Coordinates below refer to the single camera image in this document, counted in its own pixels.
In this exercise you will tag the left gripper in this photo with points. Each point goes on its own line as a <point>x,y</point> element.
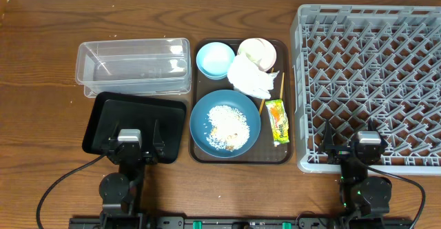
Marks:
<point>159,148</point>

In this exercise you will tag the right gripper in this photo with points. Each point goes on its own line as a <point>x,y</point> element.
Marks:
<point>340,153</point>

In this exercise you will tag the dark blue plate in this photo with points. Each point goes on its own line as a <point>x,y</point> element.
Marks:
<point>200,127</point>

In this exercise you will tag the green snack wrapper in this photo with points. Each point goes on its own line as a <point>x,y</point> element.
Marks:
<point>279,121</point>

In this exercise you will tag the pile of white rice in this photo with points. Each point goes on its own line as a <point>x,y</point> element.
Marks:
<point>229,128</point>

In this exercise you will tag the white napkin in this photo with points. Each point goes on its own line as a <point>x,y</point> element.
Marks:
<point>246,77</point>

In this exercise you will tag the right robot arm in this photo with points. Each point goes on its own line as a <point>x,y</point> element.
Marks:
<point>365,198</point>

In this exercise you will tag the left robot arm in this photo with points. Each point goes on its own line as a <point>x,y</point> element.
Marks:
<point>121,191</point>

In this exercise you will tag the grey dishwasher rack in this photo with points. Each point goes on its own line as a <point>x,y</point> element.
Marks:
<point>355,65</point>

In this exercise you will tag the clear plastic waste bin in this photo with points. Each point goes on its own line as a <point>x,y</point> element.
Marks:
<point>135,66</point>

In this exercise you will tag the black plastic tray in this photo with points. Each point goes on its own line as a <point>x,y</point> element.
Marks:
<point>135,112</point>

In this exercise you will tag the left wooden chopstick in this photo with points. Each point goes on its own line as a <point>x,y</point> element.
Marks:
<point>263,100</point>

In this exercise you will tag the light blue bowl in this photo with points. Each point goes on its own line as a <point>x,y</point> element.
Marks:
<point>214,60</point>

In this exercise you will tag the pink bowl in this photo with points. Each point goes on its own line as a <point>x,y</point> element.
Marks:
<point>269,57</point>

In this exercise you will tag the cream plastic cup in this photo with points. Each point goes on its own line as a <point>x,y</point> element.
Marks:
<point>253,49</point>

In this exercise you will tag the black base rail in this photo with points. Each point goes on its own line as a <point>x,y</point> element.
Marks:
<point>201,223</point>

